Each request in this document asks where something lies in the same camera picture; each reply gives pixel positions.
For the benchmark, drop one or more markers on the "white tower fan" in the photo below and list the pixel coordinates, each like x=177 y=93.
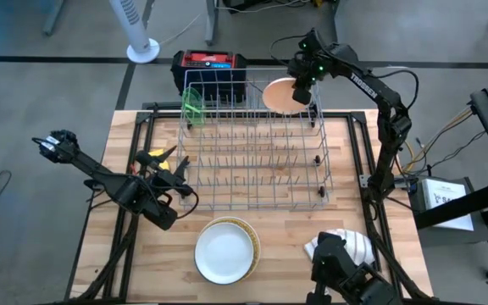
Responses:
x=140 y=46

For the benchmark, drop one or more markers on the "yellow sponge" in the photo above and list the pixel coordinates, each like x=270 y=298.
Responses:
x=154 y=152

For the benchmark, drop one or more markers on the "red black power station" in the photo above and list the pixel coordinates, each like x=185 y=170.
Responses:
x=208 y=59

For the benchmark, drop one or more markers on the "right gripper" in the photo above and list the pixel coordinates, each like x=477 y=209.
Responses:
x=307 y=63

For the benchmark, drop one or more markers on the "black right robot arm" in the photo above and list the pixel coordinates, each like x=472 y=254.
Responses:
x=369 y=84

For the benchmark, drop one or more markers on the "white striped dish towel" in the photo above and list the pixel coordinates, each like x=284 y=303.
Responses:
x=360 y=245

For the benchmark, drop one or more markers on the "black metal table frame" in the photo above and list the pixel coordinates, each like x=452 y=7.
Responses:
x=357 y=118

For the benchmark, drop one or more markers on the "white paper booklet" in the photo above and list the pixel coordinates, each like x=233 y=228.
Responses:
x=443 y=199

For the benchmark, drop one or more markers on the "grey desk leg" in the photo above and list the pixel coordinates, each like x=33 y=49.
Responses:
x=212 y=21
x=53 y=17
x=339 y=19

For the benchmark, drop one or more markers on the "green translucent plate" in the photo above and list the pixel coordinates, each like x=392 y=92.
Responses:
x=193 y=108

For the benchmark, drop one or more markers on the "white plate dark teal underside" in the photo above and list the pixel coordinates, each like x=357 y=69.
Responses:
x=223 y=254

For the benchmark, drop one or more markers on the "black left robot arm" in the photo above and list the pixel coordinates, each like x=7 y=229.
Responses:
x=95 y=171

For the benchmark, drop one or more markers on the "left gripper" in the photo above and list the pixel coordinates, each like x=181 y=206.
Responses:
x=163 y=178

